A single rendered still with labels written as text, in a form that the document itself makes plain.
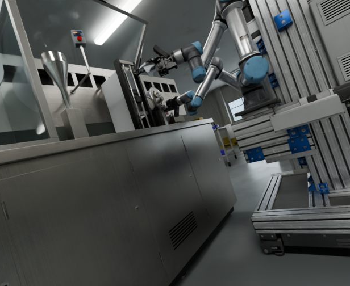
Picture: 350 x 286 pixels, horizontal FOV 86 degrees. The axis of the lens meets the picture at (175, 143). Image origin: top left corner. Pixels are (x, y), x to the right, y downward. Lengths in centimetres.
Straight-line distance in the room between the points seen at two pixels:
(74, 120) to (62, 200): 60
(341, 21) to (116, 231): 144
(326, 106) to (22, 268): 123
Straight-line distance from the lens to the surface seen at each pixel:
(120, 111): 154
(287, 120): 102
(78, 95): 170
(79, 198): 85
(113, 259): 93
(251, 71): 105
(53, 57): 143
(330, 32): 133
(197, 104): 140
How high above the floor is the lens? 73
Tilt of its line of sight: 2 degrees up
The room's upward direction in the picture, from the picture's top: 19 degrees counter-clockwise
